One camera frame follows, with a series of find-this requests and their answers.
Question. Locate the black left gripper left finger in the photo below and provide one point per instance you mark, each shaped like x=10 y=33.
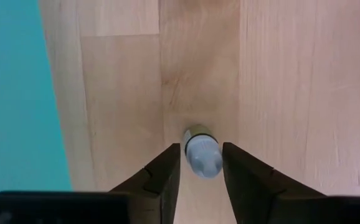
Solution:
x=105 y=208

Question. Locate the teal plastic bin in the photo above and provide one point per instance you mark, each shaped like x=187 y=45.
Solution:
x=12 y=93

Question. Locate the small white-capped coloring bottle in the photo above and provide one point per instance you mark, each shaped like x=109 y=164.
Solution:
x=203 y=155

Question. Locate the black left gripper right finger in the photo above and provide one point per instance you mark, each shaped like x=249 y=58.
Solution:
x=276 y=205

